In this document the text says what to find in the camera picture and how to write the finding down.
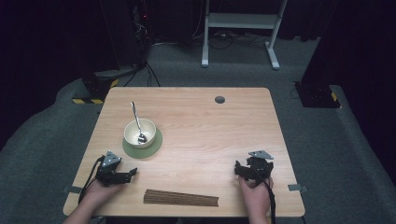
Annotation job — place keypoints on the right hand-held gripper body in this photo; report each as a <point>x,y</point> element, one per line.
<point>260,166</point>

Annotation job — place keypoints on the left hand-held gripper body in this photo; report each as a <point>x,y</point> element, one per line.
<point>107,174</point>

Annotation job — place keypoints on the cream ceramic bowl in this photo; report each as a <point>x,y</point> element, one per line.
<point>134,130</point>

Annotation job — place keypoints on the row of wooden chopsticks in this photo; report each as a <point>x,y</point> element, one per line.
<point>177,198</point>

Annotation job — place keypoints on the person's left hand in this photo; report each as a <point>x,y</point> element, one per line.
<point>98,193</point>

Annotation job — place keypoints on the person's right hand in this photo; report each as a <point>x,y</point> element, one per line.
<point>258,199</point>

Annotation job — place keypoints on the grey tape piece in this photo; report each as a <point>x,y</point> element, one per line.
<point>297,187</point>
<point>73,189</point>

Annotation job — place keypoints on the round green coaster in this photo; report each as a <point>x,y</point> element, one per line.
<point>155,146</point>

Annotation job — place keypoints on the metal spoon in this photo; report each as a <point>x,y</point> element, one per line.
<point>137,119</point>

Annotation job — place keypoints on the black stand base striped tape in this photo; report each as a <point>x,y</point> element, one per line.
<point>96,88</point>

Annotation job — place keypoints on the white metal stand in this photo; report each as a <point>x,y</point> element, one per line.
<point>243,21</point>

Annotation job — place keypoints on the dark curtain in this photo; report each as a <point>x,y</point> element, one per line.
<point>358,40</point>
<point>46,40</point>

